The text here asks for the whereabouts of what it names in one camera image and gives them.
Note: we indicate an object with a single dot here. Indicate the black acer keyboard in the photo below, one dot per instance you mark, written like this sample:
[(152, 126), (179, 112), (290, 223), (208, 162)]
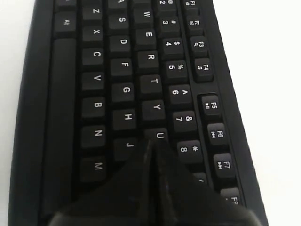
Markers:
[(100, 75)]

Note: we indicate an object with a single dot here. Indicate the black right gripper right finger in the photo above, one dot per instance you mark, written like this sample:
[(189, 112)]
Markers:
[(182, 200)]

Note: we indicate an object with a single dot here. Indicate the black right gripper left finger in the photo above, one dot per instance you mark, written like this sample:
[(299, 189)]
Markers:
[(123, 201)]

